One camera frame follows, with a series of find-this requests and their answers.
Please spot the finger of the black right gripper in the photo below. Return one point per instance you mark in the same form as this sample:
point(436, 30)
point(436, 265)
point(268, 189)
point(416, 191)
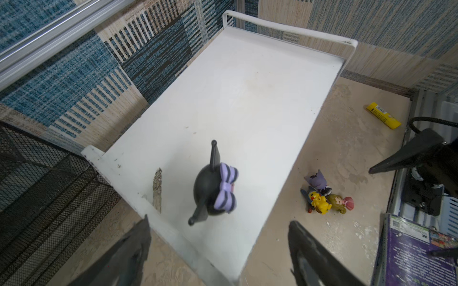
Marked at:
point(413, 153)

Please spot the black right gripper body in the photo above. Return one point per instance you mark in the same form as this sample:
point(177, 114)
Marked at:
point(443, 166)

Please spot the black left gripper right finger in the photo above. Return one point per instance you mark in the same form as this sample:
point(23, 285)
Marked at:
point(313, 264)

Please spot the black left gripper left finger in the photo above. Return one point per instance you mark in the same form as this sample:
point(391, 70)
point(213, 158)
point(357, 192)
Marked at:
point(122, 264)

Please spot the yellow toy figure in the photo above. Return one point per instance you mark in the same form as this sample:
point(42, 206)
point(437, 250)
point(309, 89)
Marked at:
point(315, 201)

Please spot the black purple Kuromi figurine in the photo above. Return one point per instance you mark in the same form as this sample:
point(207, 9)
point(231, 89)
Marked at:
point(213, 189)

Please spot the yellow small bottle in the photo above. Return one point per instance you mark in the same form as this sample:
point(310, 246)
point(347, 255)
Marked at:
point(383, 116)

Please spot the doll toy figure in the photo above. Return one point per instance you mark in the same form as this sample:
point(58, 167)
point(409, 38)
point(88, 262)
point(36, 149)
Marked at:
point(341, 204)

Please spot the purple toy figure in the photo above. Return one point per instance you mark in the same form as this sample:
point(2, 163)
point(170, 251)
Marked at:
point(319, 183)

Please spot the purple toy package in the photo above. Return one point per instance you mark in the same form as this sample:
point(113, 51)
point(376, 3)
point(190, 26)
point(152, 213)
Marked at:
point(410, 254)

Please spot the black wire mesh shelf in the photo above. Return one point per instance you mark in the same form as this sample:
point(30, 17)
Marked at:
point(51, 200)

